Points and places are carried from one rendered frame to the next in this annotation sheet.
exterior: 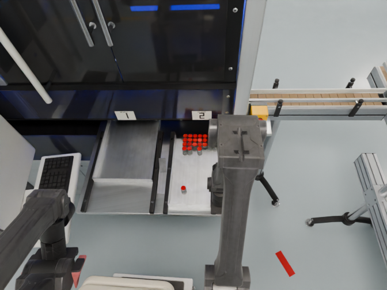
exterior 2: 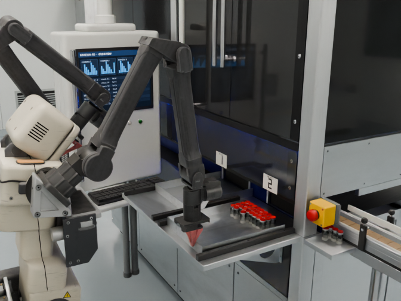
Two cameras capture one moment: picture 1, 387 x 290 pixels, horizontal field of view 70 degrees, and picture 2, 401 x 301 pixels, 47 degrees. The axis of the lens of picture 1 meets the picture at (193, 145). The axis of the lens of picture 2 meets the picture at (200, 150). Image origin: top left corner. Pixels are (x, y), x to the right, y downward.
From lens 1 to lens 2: 130 cm
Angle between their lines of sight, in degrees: 56
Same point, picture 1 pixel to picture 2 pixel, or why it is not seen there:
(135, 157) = not seen: hidden behind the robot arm
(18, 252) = (61, 61)
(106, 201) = (144, 200)
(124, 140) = not seen: hidden behind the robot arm
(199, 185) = (207, 232)
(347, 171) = not seen: outside the picture
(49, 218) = (87, 85)
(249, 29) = (307, 77)
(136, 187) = (169, 206)
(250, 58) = (308, 111)
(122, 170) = (179, 196)
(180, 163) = (219, 217)
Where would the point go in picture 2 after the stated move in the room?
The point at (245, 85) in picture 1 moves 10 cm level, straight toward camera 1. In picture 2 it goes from (304, 149) to (278, 151)
